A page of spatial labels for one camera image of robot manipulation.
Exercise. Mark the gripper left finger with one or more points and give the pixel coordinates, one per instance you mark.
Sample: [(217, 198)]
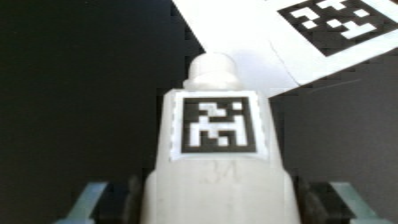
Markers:
[(107, 204)]

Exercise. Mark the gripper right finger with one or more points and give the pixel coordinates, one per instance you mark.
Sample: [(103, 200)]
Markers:
[(331, 204)]

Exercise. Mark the white cylindrical table leg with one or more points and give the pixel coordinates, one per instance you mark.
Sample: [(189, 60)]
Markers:
[(219, 183)]

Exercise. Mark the white marker sheet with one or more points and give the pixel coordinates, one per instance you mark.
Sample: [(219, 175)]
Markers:
[(293, 39)]

